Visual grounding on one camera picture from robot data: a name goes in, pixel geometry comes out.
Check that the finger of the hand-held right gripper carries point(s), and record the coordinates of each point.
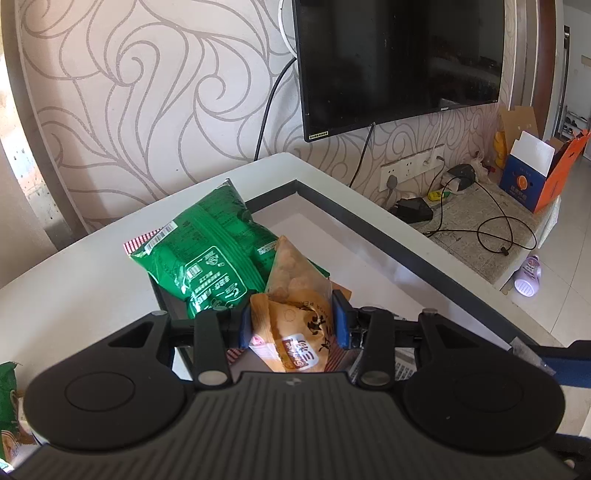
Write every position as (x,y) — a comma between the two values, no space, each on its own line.
(572,369)

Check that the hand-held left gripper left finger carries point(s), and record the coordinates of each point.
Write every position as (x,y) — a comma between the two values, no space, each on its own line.
(244,328)

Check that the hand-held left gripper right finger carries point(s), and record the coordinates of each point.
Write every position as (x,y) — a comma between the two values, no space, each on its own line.
(340,323)

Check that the tan peanut snack packet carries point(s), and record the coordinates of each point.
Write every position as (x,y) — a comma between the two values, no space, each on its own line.
(295,286)

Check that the green snack bag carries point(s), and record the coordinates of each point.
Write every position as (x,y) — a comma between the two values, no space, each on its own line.
(7,401)
(203,240)

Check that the dark grey rimmed tray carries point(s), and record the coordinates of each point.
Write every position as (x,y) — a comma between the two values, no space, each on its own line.
(369,226)

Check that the purple plastic bottle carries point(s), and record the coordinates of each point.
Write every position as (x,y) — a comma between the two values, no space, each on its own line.
(528,277)

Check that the black power adapter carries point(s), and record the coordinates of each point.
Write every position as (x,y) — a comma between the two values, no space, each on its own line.
(415,210)

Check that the grey power plug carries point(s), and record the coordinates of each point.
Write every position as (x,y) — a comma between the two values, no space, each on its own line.
(392,182)

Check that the yellow green small object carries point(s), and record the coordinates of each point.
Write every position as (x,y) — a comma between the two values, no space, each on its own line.
(436,195)

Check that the black rounded device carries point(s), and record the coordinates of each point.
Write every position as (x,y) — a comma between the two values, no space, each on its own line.
(461,175)

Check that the blue and orange cardboard box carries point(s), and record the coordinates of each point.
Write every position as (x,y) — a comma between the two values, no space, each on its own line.
(531,180)

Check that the crumpled plastic bag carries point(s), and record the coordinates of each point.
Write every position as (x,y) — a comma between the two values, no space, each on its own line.
(482,167)

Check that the yellow fruit pile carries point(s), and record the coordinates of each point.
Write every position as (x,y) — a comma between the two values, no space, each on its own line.
(500,147)

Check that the shoe rack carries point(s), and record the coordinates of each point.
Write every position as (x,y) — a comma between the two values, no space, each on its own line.
(575,122)

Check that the brown cardboard flap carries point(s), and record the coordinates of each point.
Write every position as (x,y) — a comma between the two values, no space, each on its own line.
(519,122)

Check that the black flat television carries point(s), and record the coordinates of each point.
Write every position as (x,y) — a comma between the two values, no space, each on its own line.
(397,60)

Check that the white wall socket panel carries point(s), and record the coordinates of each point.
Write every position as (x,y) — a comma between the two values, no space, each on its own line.
(415,164)

